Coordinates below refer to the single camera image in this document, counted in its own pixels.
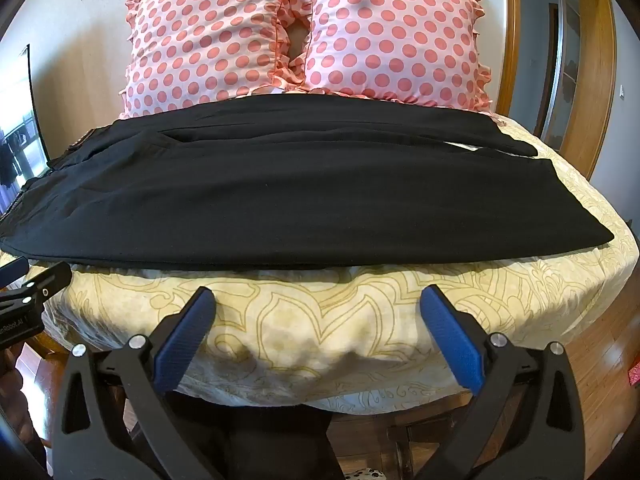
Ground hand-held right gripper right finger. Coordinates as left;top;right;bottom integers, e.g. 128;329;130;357
400;284;587;480

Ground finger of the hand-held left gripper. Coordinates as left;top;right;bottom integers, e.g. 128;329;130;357
0;258;30;288
0;263;74;317

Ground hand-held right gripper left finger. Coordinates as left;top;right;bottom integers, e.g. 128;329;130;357
50;286;236;480

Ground black pants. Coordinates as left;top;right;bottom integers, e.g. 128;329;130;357
0;96;557;267

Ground yellow patterned bedspread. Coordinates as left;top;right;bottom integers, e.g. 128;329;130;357
25;110;637;409

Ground window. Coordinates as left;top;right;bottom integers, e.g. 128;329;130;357
0;45;52;217

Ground spotted slipper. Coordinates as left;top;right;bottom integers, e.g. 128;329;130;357
344;464;388;480

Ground pink polka dot pillow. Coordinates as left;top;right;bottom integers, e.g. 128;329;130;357
119;0;307;121
284;0;497;112

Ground wooden bed frame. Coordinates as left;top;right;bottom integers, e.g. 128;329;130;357
27;332;501;480

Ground wooden door frame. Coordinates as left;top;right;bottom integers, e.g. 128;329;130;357
564;0;618;183

